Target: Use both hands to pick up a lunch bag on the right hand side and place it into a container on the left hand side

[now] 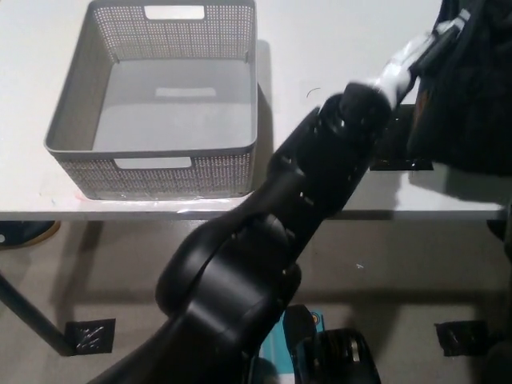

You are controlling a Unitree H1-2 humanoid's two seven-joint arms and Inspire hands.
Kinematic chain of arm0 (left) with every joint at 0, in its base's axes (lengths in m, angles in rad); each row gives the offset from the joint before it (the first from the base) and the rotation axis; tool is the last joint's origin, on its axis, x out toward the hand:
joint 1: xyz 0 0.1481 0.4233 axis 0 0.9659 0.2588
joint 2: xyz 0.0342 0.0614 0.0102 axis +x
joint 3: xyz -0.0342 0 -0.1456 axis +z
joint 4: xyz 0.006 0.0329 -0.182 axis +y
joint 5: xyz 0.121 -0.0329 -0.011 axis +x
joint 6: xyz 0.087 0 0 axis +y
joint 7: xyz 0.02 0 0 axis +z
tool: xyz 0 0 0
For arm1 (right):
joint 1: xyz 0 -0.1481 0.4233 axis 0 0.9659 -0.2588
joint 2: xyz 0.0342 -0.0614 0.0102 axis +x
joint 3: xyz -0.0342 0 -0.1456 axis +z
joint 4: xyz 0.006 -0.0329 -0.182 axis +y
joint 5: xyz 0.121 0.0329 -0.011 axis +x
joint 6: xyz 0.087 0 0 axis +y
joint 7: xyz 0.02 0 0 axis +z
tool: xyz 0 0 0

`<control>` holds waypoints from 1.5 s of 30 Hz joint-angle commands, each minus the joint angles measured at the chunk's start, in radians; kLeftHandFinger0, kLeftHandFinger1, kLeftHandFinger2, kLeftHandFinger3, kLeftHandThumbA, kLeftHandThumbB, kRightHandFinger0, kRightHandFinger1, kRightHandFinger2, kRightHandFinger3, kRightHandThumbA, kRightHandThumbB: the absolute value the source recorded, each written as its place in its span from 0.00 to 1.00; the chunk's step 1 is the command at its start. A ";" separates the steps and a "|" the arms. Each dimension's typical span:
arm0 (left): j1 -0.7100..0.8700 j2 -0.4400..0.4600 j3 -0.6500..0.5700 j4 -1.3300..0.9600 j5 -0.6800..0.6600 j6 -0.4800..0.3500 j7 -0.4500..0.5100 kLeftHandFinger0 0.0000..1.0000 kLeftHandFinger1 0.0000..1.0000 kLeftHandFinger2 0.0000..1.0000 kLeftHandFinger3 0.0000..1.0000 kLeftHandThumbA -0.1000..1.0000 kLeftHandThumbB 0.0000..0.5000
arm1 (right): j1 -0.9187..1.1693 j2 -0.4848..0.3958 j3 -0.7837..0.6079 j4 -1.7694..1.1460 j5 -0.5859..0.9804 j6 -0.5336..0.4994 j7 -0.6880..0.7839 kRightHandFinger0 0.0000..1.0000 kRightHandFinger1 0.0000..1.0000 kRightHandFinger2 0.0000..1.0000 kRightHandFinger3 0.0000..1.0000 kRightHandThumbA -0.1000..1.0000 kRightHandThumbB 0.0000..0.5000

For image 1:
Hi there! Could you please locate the right black robot body block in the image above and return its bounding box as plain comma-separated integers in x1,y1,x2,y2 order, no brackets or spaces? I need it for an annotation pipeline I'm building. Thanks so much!
282,306,381,384

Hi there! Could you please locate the dark green lunch bag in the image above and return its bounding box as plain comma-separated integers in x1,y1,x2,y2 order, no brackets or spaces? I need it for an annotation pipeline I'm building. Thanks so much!
406,0,512,177

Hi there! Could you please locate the grey perforated plastic basket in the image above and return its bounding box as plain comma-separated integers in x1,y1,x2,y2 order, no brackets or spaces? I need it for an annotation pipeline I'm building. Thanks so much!
43,0,259,201

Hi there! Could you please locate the dark metal table leg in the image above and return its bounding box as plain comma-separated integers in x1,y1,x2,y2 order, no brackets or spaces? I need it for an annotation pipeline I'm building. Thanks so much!
0,273,77,358

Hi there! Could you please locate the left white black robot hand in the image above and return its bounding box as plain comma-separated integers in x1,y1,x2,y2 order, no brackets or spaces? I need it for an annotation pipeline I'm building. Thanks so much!
374,10,472,110

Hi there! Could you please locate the black shoe tan sole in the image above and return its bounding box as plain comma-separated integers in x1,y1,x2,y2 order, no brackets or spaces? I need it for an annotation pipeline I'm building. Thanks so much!
0,220,62,252

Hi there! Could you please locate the dark rounded object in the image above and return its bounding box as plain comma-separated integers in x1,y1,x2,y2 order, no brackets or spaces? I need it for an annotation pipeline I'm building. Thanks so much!
486,218,512,243

